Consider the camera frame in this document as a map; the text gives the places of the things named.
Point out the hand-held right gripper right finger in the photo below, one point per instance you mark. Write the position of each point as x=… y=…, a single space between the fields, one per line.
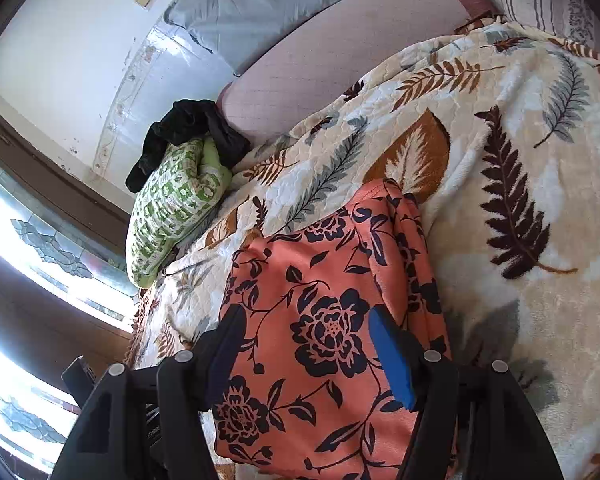
x=392 y=355

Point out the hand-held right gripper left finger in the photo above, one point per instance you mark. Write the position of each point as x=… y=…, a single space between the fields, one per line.
x=225 y=355

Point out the orange floral garment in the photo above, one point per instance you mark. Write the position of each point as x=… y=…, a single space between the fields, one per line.
x=320 y=280

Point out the cream leaf print blanket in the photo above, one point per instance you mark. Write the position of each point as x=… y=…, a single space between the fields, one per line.
x=530 y=310

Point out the dark object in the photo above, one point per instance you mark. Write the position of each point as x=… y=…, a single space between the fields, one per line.
x=79 y=375

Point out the green patterned pillow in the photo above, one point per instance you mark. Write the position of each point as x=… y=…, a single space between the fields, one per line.
x=170 y=210

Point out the stained glass window pane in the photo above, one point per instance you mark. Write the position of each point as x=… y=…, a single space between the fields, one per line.
x=45 y=250
x=15 y=410

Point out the black cloth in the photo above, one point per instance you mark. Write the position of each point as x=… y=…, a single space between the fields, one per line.
x=185 y=120

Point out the pink bed sheet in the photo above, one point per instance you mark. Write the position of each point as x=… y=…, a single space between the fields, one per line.
x=340 y=55

